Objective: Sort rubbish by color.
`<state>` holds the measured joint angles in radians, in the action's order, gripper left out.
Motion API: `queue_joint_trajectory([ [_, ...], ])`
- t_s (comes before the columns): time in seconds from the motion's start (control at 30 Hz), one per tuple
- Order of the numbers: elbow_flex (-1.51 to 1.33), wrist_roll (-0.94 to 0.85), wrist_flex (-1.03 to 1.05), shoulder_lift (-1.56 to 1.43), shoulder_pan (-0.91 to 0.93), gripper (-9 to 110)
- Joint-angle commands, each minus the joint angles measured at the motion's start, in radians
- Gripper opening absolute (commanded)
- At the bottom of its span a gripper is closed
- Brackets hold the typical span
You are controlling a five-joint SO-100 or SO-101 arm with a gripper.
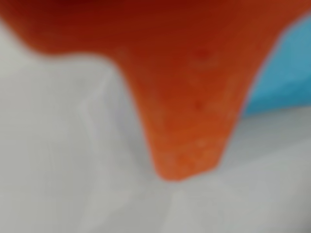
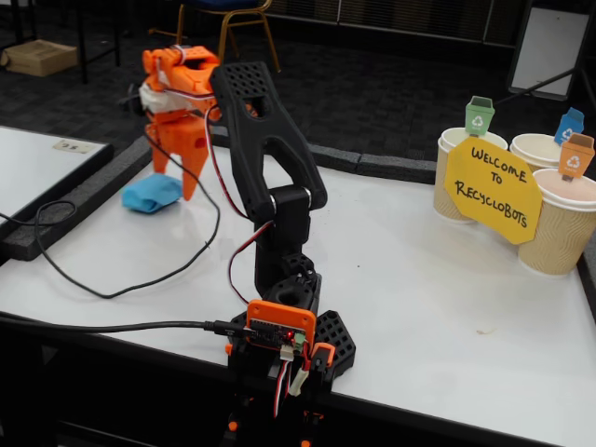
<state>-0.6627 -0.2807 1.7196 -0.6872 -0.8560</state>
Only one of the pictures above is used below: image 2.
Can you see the green recycling bin tag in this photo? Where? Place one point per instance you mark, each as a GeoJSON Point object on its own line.
{"type": "Point", "coordinates": [479, 116]}

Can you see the orange controller board housing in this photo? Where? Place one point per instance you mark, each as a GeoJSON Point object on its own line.
{"type": "Point", "coordinates": [279, 321]}

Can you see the black robot base with clamps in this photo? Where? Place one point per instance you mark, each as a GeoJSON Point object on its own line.
{"type": "Point", "coordinates": [337, 335]}

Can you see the orange recycling bin tag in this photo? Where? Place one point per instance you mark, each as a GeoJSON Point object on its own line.
{"type": "Point", "coordinates": [575, 158]}

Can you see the paper cup with orange tag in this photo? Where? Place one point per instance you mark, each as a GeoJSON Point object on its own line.
{"type": "Point", "coordinates": [559, 233]}

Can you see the cardboard box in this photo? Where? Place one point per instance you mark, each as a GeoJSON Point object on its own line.
{"type": "Point", "coordinates": [39, 58]}

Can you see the blue recycling bin tag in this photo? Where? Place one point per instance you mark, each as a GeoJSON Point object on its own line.
{"type": "Point", "coordinates": [568, 125]}

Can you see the paper cup with green tag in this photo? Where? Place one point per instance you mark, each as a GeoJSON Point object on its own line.
{"type": "Point", "coordinates": [442, 186]}

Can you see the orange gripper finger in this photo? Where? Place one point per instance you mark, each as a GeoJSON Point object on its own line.
{"type": "Point", "coordinates": [192, 167]}
{"type": "Point", "coordinates": [162, 156]}

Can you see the gold frame chair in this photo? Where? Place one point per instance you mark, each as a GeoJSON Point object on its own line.
{"type": "Point", "coordinates": [223, 28]}

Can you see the orange and black robot arm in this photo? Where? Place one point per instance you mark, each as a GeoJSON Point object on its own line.
{"type": "Point", "coordinates": [261, 139]}

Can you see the white standing panel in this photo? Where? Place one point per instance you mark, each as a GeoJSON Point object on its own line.
{"type": "Point", "coordinates": [551, 46]}

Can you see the short black foam strip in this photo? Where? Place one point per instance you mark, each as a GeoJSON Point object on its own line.
{"type": "Point", "coordinates": [396, 167]}

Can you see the yellow welcome sign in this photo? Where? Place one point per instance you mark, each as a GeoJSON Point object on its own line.
{"type": "Point", "coordinates": [493, 195]}

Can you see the blue paper ball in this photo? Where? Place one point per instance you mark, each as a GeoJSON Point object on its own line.
{"type": "Point", "coordinates": [149, 195]}

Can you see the small paper label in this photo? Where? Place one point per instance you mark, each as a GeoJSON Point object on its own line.
{"type": "Point", "coordinates": [74, 146]}

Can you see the black table leg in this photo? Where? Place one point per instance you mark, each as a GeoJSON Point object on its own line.
{"type": "Point", "coordinates": [83, 42]}

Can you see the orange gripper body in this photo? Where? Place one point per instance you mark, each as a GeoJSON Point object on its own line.
{"type": "Point", "coordinates": [179, 140]}

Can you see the long black foam strip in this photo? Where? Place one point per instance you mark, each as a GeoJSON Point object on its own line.
{"type": "Point", "coordinates": [335, 157]}
{"type": "Point", "coordinates": [70, 205]}

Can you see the paper cup with blue tag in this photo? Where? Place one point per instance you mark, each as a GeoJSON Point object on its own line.
{"type": "Point", "coordinates": [535, 149]}

